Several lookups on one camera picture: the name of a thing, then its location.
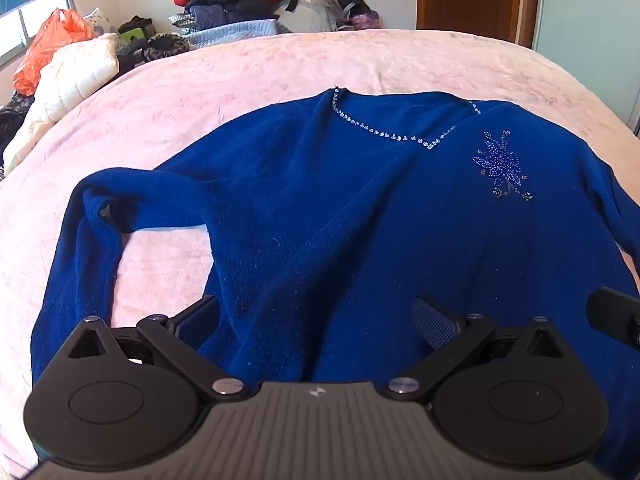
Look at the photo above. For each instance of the floral pillow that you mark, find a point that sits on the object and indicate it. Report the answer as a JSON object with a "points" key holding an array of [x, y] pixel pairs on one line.
{"points": [[100, 22]]}

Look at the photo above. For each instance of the light blue knit blanket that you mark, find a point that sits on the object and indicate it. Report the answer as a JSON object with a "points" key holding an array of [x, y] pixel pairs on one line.
{"points": [[235, 32]]}

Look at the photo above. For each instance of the blue beaded sweater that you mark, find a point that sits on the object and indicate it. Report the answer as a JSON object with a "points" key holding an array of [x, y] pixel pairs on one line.
{"points": [[325, 210]]}

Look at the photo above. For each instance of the orange plastic bag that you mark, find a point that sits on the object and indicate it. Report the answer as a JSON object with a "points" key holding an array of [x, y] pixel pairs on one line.
{"points": [[50, 45]]}

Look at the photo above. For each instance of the pink blanket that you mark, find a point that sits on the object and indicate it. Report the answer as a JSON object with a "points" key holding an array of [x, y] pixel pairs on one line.
{"points": [[200, 85]]}

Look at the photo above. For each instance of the houndstooth cloth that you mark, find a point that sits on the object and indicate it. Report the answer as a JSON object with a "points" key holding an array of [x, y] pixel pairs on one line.
{"points": [[181, 22]]}

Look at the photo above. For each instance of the clear plastic bag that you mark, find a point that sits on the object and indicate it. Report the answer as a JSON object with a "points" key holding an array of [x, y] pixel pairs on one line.
{"points": [[310, 15]]}

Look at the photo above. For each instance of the purple bag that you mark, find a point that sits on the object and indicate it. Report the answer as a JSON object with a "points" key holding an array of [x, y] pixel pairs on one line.
{"points": [[362, 21]]}

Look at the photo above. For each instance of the window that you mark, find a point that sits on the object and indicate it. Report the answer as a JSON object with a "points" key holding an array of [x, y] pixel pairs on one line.
{"points": [[20, 30]]}

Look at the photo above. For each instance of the dark clothes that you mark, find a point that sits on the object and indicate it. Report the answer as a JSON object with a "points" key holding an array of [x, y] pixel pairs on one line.
{"points": [[10, 120]]}

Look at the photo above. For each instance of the dark navy jacket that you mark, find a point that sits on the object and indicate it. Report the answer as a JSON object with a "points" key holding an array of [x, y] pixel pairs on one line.
{"points": [[225, 5]]}

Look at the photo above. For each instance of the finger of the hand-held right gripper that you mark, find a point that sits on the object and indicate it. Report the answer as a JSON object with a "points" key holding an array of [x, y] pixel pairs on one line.
{"points": [[611, 312]]}

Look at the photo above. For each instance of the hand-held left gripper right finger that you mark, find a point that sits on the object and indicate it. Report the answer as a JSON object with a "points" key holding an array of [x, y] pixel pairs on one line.
{"points": [[432, 321]]}

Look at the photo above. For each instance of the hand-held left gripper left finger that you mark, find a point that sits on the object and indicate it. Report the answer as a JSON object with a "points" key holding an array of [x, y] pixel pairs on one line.
{"points": [[197, 321]]}

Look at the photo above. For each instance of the wardrobe sliding door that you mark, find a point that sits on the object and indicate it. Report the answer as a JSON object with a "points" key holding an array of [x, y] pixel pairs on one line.
{"points": [[590, 20]]}

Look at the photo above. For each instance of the dark spotted fur garment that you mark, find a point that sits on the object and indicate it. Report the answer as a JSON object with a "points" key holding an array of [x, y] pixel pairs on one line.
{"points": [[160, 47]]}

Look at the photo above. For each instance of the black and green bag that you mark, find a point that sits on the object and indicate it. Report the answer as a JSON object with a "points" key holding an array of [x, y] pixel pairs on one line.
{"points": [[135, 29]]}

